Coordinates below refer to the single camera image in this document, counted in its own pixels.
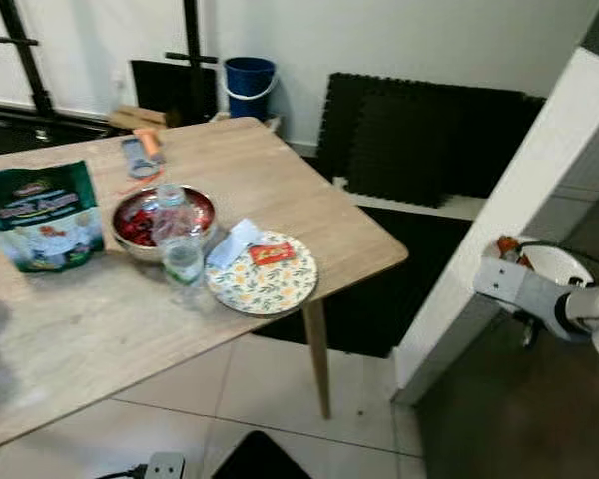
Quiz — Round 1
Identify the reddish brown sausage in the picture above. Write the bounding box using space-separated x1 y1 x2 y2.
497 236 525 268

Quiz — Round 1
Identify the silver fridge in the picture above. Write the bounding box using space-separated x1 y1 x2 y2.
416 299 599 479

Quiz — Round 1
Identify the black floor mat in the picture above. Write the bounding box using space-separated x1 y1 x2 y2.
255 205 475 358
212 431 310 479

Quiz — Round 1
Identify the black foam tile stack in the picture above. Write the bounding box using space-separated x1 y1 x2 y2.
314 72 547 209

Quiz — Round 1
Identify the floral paper plate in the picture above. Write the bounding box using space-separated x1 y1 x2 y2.
206 231 318 317

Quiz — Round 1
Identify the red snack packet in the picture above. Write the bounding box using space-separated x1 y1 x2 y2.
248 242 297 266

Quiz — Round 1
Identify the light wooden table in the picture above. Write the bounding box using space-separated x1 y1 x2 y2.
0 118 410 455

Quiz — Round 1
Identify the white paper napkin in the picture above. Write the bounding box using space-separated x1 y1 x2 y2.
207 218 262 272

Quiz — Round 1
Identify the small clear water bottle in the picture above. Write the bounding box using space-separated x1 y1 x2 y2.
152 183 208 292

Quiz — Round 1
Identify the blue plastic bucket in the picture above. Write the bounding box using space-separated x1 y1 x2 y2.
224 57 278 121

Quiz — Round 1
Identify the orange grey small packet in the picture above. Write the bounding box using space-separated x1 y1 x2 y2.
120 128 167 181

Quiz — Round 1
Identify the black flat panel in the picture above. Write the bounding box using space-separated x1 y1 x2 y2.
132 60 221 126

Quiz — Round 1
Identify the light wooden plank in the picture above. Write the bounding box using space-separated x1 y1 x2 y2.
108 104 171 132

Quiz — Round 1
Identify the green snack bag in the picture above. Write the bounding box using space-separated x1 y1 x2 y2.
0 161 106 273

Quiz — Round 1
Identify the black wheeled rack base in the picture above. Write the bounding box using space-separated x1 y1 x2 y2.
0 108 111 159

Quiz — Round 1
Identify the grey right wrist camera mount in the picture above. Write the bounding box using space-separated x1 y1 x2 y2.
474 257 565 318

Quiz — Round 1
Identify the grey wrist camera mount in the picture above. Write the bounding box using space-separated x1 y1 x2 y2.
143 452 187 479
474 257 565 318

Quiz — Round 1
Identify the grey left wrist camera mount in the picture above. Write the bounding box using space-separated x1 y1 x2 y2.
143 452 187 479

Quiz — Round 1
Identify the black metal stand post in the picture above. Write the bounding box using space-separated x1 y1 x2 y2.
0 0 53 116
165 0 219 71

